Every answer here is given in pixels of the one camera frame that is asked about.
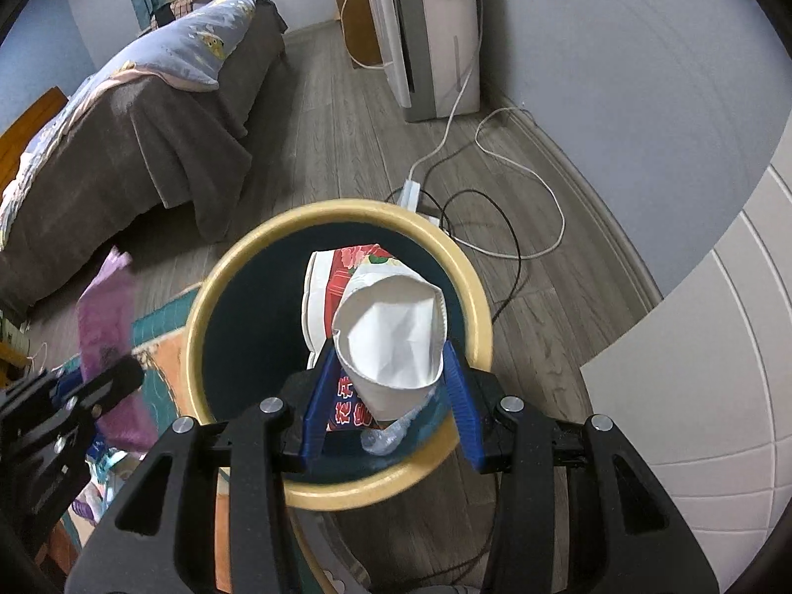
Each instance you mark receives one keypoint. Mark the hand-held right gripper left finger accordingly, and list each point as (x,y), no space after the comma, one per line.
(318,411)

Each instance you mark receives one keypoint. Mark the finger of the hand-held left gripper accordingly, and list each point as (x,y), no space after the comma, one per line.
(114,380)

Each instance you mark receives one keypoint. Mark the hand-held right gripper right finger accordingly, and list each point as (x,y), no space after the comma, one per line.
(461,411)

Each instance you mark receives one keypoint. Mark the purple plastic bag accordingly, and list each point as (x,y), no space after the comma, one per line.
(111,322)

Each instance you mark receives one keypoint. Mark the white paper cup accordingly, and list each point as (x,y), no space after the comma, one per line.
(390,334)

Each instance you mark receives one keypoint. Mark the yellow rimmed teal trash bin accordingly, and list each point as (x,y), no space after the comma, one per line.
(247,334)

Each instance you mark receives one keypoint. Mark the crumpled clear plastic wrapper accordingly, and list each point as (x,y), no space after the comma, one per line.
(380,442)

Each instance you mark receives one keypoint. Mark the red printed paper container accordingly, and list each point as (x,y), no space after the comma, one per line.
(322,297)

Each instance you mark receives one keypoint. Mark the white power strip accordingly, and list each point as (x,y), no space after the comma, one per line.
(411,195)

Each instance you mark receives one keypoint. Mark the bed with brown bedspread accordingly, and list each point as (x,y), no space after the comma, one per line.
(124,154)

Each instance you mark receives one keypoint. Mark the white panelled door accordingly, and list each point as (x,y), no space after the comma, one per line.
(711,383)

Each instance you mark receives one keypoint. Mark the wooden headboard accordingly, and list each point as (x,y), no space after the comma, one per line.
(28,130)

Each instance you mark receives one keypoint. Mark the light blue printed quilt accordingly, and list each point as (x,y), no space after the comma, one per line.
(198,43)

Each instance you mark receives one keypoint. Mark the white air purifier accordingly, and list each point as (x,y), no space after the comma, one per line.
(439,43)

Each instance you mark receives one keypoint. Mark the wooden cabinet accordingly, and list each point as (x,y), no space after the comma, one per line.
(356,31)

